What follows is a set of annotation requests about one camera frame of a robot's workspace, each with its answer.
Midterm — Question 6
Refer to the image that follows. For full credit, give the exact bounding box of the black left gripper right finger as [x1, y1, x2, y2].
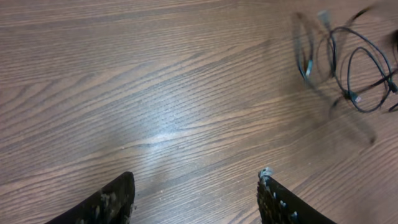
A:
[257, 167, 335, 224]

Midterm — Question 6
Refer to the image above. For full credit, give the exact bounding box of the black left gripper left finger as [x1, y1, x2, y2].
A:
[47, 171, 135, 224]

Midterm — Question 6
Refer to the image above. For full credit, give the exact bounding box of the braided black USB-C cable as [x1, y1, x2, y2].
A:
[345, 6, 398, 113]

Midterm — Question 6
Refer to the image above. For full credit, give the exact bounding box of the thin black USB-C cable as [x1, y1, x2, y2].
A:
[292, 9, 377, 146]

